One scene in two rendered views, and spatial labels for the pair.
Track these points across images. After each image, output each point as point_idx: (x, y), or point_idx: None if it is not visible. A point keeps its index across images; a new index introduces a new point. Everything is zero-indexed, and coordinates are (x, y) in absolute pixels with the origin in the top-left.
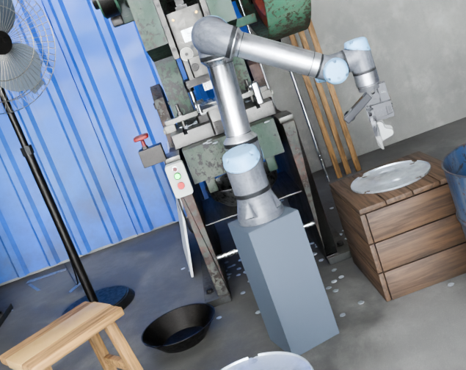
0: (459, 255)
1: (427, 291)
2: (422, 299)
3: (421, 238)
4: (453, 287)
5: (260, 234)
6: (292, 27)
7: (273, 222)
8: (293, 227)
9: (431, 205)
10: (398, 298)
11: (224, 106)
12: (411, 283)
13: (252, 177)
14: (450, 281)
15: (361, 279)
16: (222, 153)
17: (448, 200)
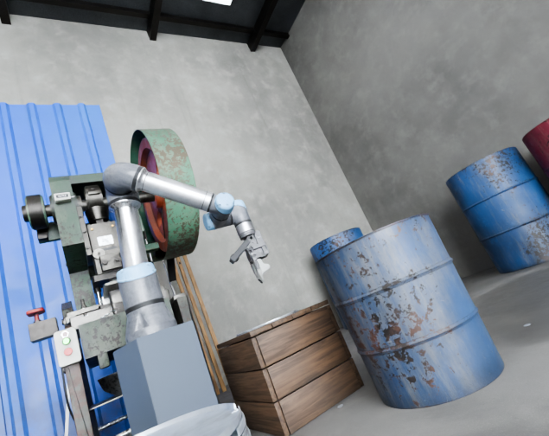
0: (339, 377)
1: (321, 417)
2: (320, 424)
3: (306, 360)
4: (344, 407)
5: (150, 341)
6: (185, 238)
7: (166, 329)
8: (187, 337)
9: (308, 328)
10: (296, 432)
11: (125, 240)
12: (305, 412)
13: (146, 285)
14: (338, 405)
15: (253, 434)
16: (118, 327)
17: (320, 324)
